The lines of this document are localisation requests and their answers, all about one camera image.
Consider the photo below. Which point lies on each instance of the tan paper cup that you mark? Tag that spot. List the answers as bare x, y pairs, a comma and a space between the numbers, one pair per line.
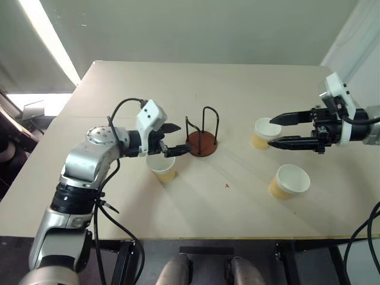
162, 169
288, 182
262, 135

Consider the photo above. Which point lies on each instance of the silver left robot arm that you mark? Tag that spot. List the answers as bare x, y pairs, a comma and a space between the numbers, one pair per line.
89, 157

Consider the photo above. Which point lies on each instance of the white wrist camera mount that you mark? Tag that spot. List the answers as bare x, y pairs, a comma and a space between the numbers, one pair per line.
150, 115
338, 98

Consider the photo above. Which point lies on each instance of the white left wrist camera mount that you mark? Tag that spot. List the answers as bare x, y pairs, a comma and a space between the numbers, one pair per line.
150, 115

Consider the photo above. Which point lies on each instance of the grey box on shelf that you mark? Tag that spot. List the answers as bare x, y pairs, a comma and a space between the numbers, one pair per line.
33, 109

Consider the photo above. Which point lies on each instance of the grey rounded robot foot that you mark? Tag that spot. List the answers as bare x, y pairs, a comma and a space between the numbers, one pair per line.
175, 271
245, 271

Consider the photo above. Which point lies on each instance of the black table frame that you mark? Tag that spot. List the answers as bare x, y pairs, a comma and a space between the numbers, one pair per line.
207, 258

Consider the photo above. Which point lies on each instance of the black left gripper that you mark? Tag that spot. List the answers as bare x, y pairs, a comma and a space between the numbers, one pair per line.
155, 142

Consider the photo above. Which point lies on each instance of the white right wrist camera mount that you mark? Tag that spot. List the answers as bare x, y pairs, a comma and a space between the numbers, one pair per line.
338, 98

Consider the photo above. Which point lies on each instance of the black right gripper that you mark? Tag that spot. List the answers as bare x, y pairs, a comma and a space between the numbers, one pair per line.
325, 127

